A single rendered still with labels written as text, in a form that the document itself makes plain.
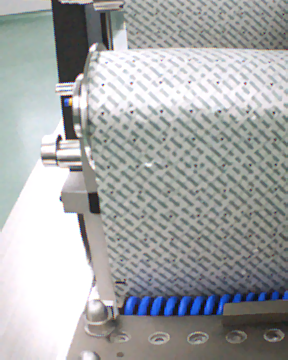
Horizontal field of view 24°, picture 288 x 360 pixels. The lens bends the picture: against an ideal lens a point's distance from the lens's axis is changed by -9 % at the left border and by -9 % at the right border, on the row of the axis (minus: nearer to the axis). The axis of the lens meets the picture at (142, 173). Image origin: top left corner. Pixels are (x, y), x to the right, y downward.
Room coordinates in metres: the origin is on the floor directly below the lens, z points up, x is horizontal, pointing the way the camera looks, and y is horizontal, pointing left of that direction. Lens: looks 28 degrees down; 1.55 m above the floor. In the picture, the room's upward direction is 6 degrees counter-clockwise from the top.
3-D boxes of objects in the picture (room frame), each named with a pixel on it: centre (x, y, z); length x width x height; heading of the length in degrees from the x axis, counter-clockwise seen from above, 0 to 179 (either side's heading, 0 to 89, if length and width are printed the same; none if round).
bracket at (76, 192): (0.78, 0.07, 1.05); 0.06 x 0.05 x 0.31; 79
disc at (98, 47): (0.74, 0.04, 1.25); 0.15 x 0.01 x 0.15; 169
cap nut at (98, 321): (0.61, 0.07, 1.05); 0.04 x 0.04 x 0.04
